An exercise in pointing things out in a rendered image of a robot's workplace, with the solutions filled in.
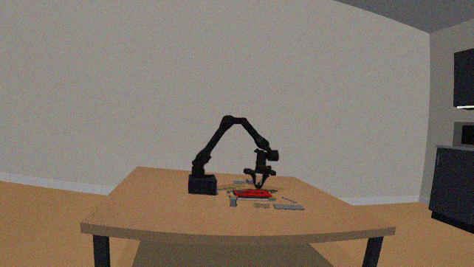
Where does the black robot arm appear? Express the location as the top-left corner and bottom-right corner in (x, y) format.
(191, 115), (279, 179)

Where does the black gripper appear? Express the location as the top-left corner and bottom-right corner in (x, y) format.
(244, 160), (276, 186)

